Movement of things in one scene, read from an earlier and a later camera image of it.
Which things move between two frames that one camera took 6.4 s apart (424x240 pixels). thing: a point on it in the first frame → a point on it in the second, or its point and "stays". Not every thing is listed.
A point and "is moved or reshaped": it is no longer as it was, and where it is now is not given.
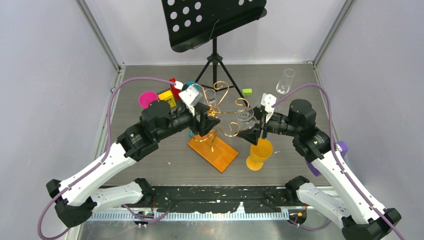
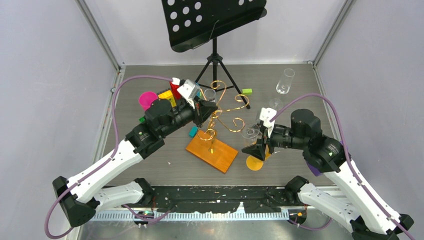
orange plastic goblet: (259, 153) stays
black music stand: (190, 23) stays
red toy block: (175, 91) stays
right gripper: (253, 134) → (257, 150)
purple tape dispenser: (344, 147) stays
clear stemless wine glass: (246, 119) is moved or reshaped
